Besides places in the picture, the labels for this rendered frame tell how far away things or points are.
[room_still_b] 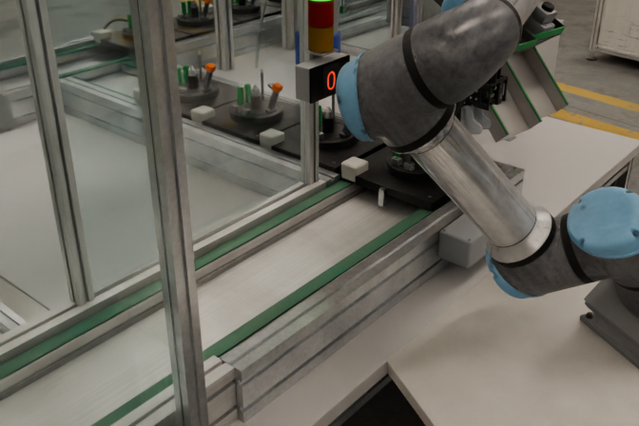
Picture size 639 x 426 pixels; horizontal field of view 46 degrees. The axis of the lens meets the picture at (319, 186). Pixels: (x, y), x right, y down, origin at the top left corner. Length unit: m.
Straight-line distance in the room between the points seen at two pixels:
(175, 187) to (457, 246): 0.74
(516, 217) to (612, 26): 4.78
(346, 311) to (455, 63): 0.51
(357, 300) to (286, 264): 0.19
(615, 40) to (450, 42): 4.98
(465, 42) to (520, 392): 0.59
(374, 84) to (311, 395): 0.51
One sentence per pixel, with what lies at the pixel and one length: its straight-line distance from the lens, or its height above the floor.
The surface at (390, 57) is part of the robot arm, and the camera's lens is 0.99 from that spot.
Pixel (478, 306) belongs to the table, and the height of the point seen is 0.86.
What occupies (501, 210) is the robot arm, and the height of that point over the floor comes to 1.15.
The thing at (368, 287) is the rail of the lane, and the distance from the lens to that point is 1.32.
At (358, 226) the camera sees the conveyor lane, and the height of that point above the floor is 0.92.
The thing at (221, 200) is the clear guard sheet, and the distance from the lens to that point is 1.45.
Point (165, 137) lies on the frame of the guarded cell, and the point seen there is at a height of 1.38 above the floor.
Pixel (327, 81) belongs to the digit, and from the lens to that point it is 1.50.
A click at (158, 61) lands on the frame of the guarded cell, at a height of 1.46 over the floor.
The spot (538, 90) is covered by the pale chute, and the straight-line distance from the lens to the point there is 2.02.
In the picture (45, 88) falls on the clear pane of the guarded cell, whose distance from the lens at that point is 0.74.
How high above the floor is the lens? 1.69
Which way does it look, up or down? 27 degrees down
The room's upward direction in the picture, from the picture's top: straight up
